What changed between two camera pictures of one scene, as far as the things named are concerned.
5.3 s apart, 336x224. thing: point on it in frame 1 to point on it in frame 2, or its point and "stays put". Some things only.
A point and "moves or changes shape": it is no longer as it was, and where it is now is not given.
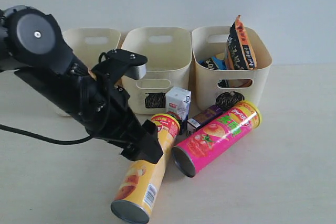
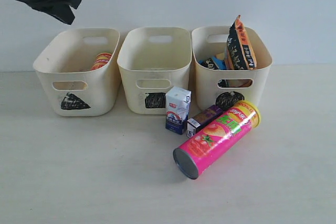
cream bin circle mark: [223, 88] stays put
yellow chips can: [142, 181] moves or changes shape
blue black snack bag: [213, 63] stays put
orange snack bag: [240, 51] stays put
